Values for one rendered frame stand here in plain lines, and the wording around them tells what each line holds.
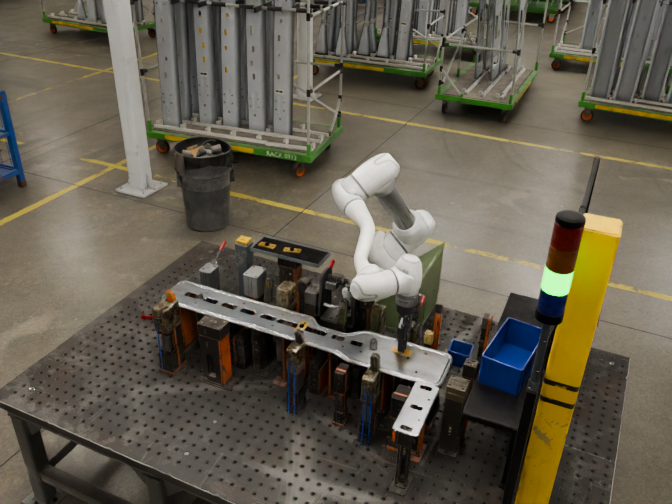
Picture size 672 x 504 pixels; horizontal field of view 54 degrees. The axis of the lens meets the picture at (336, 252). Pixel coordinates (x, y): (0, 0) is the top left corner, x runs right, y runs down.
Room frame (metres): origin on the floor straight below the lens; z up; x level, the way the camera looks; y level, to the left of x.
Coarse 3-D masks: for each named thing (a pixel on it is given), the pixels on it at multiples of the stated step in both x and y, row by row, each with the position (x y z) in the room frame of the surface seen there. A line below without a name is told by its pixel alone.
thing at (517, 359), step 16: (512, 320) 2.26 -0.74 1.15; (496, 336) 2.14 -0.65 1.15; (512, 336) 2.25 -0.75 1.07; (528, 336) 2.22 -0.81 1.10; (496, 352) 2.18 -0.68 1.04; (512, 352) 2.19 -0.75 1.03; (528, 352) 2.20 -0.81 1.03; (480, 368) 2.01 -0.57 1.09; (496, 368) 1.98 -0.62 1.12; (512, 368) 1.95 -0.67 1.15; (528, 368) 2.02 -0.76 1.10; (496, 384) 1.97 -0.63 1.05; (512, 384) 1.94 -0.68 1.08
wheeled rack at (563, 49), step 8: (560, 0) 10.90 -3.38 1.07; (576, 0) 11.66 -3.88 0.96; (560, 8) 10.88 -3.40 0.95; (568, 16) 11.70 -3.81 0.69; (568, 32) 11.65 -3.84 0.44; (552, 48) 10.88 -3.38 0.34; (560, 48) 11.13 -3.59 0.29; (568, 48) 11.07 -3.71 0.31; (576, 48) 11.04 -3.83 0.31; (552, 56) 10.85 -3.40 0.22; (560, 56) 10.79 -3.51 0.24; (568, 56) 10.73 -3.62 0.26; (576, 56) 10.69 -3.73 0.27; (584, 56) 10.68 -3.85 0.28; (552, 64) 10.92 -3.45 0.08; (560, 64) 10.87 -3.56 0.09
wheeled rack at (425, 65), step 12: (444, 12) 10.34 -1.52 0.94; (432, 24) 9.65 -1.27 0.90; (324, 60) 10.03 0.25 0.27; (336, 60) 10.02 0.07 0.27; (348, 60) 10.00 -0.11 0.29; (360, 60) 9.93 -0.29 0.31; (372, 60) 10.06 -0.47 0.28; (384, 60) 10.04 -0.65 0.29; (396, 60) 9.97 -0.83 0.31; (408, 60) 10.11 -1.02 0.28; (420, 60) 10.08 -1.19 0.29; (432, 60) 10.01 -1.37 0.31; (396, 72) 9.61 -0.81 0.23; (408, 72) 9.55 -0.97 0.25; (420, 72) 9.48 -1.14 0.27; (432, 72) 10.31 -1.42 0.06; (420, 84) 9.59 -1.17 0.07
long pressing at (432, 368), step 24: (192, 288) 2.66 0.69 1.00; (216, 312) 2.47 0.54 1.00; (240, 312) 2.48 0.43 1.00; (264, 312) 2.48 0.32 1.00; (288, 312) 2.49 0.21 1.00; (288, 336) 2.31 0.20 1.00; (312, 336) 2.31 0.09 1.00; (360, 336) 2.32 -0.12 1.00; (384, 336) 2.32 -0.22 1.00; (360, 360) 2.16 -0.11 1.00; (384, 360) 2.16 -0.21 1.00; (408, 360) 2.16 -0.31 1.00; (432, 360) 2.17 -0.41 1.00; (432, 384) 2.02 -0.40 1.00
